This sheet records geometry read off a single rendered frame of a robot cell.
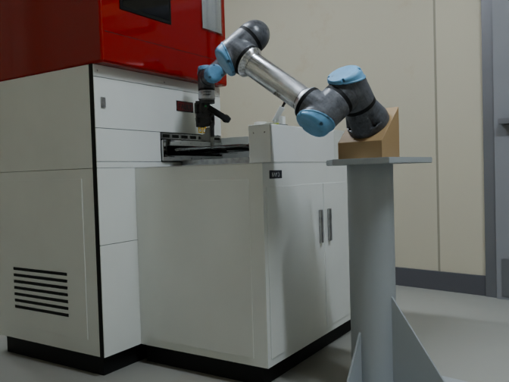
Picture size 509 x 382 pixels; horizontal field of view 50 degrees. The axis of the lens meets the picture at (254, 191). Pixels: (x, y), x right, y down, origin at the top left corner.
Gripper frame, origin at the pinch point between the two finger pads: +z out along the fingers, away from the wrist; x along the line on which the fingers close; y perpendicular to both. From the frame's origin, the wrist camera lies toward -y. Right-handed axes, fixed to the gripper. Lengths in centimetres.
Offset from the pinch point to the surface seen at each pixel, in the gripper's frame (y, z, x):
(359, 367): -44, 81, 67
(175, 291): 19, 59, 29
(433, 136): -146, -7, -84
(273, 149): -19, 5, 50
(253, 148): -11.8, 3.8, 46.6
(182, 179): 14.5, 14.6, 31.7
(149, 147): 27.7, 0.7, 8.1
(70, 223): 60, 31, 19
